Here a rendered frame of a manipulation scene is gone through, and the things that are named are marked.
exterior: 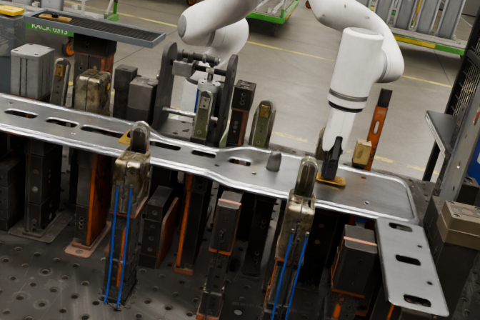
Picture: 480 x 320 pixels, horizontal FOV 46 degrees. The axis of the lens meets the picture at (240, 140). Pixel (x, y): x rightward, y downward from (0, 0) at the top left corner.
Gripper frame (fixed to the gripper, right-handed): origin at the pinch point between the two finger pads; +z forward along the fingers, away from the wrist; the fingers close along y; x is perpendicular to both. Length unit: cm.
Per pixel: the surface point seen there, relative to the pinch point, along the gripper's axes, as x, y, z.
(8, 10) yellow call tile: -95, -31, -13
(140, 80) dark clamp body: -51, -19, -4
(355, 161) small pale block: 6.7, -10.8, 1.5
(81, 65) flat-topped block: -72, -30, -2
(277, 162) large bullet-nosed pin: -11.8, 1.4, 0.9
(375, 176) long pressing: 12.0, -8.5, 3.3
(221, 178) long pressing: -22.9, 10.3, 3.6
